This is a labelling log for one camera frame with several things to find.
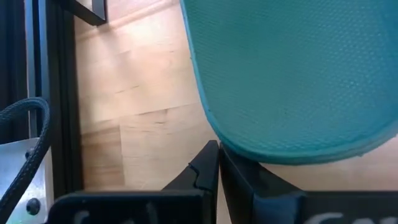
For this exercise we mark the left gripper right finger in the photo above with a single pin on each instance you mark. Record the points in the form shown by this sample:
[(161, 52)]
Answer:
[(264, 205)]

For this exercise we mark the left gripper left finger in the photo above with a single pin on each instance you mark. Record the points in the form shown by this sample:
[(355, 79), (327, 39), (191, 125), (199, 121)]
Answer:
[(186, 205)]

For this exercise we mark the green rubber slide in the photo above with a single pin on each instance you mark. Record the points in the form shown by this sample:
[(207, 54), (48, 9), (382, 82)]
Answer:
[(280, 77)]

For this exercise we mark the black metal rig frame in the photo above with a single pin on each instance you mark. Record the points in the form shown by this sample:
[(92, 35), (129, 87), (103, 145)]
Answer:
[(62, 93)]

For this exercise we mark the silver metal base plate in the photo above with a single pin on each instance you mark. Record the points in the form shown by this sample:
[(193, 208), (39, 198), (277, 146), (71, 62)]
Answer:
[(18, 161)]

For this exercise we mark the wooden shelf with black frame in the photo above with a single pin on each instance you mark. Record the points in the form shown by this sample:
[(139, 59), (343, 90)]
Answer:
[(93, 12)]

